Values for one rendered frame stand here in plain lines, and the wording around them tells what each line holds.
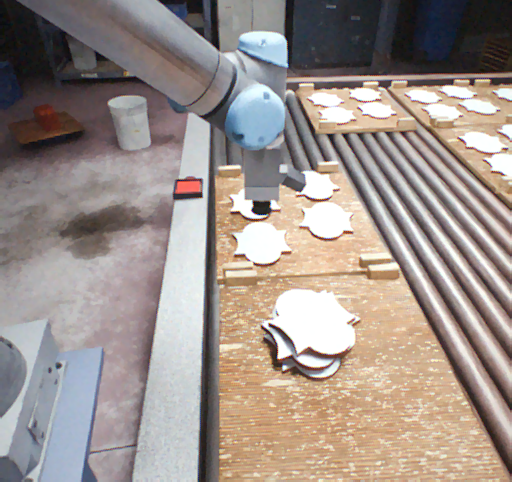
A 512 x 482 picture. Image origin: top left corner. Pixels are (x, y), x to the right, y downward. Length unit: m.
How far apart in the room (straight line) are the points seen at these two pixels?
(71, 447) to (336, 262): 0.54
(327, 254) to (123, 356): 1.26
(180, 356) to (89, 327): 1.39
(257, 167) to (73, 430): 0.50
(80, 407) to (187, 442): 0.20
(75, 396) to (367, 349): 0.47
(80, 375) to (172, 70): 0.53
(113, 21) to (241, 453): 0.51
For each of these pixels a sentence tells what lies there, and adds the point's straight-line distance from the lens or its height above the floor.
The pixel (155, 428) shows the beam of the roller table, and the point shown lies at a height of 0.92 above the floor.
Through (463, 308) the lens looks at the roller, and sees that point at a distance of 0.84.
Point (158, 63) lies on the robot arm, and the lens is 0.45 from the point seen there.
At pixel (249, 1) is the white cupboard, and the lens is 5.32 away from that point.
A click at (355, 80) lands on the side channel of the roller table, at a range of 1.90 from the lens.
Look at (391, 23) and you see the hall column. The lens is 5.19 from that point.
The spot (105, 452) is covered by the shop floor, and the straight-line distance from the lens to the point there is 1.71.
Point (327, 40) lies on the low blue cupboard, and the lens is 5.66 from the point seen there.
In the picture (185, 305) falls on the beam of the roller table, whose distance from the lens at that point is 0.77.
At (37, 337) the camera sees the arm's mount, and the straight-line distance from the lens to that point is 0.71.
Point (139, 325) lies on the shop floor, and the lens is 2.00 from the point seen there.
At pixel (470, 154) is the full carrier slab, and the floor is 0.94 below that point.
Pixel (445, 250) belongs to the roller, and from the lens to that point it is 0.97.
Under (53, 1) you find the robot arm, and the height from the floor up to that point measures 1.42.
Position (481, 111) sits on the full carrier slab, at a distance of 1.71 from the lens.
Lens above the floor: 1.47
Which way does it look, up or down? 36 degrees down
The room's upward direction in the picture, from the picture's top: straight up
